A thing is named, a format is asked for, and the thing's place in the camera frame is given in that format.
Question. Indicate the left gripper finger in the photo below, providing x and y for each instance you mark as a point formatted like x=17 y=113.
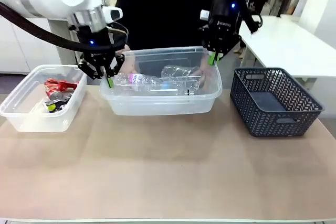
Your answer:
x=116 y=66
x=92 y=72

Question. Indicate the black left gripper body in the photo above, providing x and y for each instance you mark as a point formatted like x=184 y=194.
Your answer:
x=95 y=48

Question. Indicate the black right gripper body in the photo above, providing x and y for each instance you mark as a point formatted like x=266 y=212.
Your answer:
x=223 y=24

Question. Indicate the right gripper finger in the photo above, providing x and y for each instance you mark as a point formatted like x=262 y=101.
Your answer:
x=206 y=37
x=227 y=52

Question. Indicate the clear bottle pink label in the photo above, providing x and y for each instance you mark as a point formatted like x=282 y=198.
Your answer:
x=147 y=82

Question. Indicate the clear crushed plastic bottle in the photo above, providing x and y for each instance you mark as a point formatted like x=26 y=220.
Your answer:
x=178 y=72

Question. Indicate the large clear plastic tub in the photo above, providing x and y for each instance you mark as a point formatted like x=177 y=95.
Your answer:
x=162 y=103

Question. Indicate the dark grey woven basket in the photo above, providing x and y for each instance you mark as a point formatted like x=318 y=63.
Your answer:
x=273 y=119

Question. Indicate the person's right hand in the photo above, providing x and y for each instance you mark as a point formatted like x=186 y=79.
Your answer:
x=130 y=62

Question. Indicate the person's left hand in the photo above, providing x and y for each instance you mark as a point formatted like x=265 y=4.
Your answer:
x=208 y=73

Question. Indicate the red crushed can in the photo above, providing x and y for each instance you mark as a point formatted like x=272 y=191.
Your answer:
x=63 y=85

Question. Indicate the silver-ended drink can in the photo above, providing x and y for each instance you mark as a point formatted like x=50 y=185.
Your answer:
x=56 y=95

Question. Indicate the person in black clothes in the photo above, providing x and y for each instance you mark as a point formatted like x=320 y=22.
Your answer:
x=162 y=11

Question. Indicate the dark can yellow-green mark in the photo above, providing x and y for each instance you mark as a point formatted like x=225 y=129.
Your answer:
x=53 y=106

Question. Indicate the white side table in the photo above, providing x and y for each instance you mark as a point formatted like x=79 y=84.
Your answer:
x=288 y=45

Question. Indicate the white low cabinet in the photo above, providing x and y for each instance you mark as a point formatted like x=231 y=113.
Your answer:
x=29 y=48

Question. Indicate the small clear plastic tub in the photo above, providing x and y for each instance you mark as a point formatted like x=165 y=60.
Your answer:
x=29 y=119

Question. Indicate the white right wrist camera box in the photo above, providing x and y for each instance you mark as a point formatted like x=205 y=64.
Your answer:
x=204 y=15

